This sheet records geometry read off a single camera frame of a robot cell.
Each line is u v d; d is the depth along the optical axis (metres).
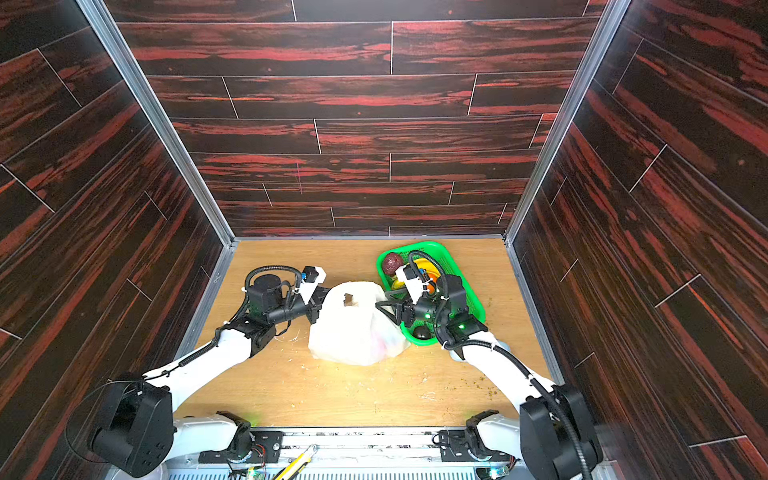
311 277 0.67
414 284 0.68
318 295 0.71
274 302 0.65
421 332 0.88
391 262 0.98
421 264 1.05
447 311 0.62
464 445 0.73
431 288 0.69
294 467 0.70
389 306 0.78
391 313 0.72
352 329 0.80
